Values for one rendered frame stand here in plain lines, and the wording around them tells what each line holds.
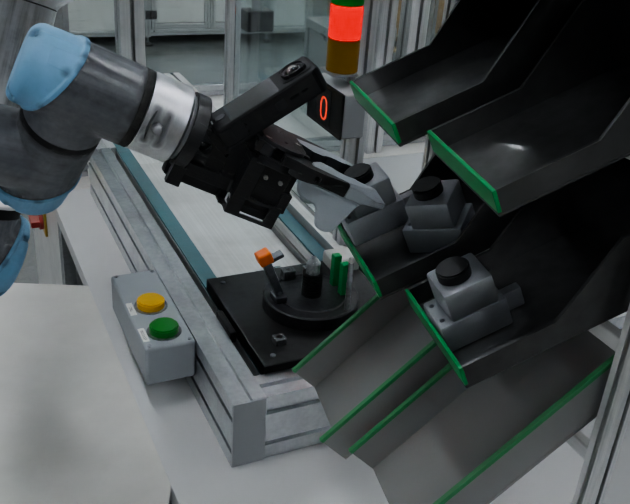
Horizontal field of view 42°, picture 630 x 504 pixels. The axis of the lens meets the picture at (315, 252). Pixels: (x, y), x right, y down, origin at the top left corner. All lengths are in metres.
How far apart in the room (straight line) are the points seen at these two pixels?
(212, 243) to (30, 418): 0.48
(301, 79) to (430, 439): 0.39
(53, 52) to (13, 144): 0.10
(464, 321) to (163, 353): 0.52
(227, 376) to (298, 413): 0.10
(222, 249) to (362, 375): 0.56
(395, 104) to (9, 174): 0.37
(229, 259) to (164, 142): 0.70
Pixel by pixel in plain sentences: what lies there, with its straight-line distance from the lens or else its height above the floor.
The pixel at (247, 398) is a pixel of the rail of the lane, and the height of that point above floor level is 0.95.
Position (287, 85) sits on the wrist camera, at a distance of 0.77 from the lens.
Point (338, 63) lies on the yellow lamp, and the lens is 1.27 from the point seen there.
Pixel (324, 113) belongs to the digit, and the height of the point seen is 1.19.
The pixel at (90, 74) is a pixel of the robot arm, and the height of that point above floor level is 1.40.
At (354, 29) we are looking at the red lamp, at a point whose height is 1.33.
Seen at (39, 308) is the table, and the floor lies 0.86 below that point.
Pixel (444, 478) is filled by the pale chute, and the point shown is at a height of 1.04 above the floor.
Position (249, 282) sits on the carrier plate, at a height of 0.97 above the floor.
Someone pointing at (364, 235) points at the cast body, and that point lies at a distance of 0.85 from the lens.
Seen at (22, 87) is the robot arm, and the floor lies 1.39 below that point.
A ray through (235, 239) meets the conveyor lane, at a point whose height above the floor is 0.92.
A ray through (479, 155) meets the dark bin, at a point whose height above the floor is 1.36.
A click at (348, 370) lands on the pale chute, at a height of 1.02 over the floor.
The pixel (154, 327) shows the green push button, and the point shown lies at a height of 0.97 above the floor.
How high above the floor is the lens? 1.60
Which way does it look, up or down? 28 degrees down
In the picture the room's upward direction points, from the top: 5 degrees clockwise
